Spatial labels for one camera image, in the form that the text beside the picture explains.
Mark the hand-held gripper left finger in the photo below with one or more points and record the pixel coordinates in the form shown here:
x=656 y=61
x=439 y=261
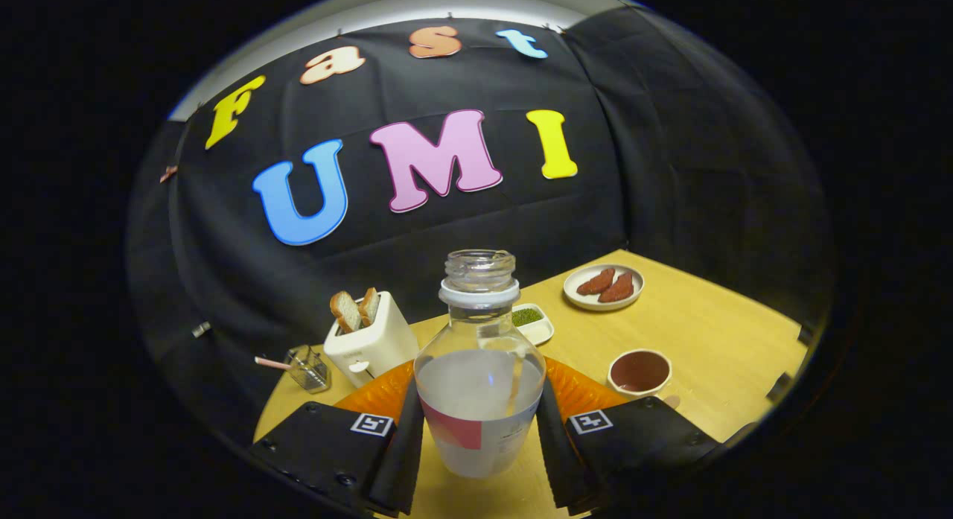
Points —
x=402 y=459

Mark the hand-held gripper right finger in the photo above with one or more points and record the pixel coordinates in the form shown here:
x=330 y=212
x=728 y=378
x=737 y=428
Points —
x=555 y=459

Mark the clear juice bottle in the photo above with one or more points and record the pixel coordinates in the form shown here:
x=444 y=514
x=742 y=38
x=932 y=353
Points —
x=476 y=400

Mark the cream cup with brown inside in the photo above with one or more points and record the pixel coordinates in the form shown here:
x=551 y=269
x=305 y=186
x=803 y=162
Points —
x=639 y=370

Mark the white toaster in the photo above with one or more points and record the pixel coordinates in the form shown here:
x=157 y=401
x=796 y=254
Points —
x=380 y=348

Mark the white divided bean dish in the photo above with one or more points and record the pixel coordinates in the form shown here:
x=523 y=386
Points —
x=538 y=332

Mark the toasted bread slice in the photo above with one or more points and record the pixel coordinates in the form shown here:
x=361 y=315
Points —
x=369 y=305
x=345 y=312

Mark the white oval plate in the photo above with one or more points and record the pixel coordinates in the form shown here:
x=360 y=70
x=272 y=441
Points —
x=588 y=301

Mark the pink striped straw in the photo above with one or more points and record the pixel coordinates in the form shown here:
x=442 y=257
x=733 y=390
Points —
x=272 y=363

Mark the red sausage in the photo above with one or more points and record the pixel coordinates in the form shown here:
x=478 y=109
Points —
x=618 y=288
x=595 y=282

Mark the wooden table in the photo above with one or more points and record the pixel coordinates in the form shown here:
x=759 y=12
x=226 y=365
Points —
x=707 y=340

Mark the metal cloth clip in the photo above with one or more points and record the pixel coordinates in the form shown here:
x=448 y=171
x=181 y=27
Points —
x=201 y=330

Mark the black backdrop cloth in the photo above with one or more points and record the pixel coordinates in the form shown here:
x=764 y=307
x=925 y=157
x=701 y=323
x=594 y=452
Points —
x=521 y=221

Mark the pink cloth clip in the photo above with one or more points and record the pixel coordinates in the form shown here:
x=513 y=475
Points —
x=168 y=174

